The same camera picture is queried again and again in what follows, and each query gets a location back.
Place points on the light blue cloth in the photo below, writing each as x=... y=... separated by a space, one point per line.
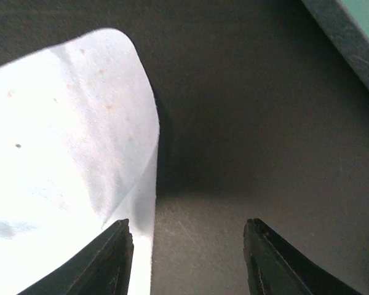
x=79 y=135

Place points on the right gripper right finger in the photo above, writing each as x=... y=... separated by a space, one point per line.
x=274 y=266

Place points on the green lined glasses case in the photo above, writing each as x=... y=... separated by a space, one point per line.
x=346 y=23

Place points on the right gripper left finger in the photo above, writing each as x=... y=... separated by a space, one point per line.
x=101 y=267

